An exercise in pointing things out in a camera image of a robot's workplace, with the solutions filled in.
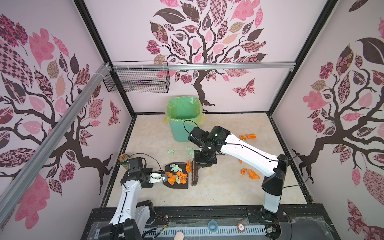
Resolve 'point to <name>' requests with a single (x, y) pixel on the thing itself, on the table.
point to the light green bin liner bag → (185, 108)
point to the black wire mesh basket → (139, 80)
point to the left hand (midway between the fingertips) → (149, 174)
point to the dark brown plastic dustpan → (177, 184)
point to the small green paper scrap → (170, 152)
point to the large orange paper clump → (172, 178)
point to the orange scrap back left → (241, 137)
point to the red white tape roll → (241, 227)
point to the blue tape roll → (212, 225)
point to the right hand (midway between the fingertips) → (197, 164)
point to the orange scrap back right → (251, 136)
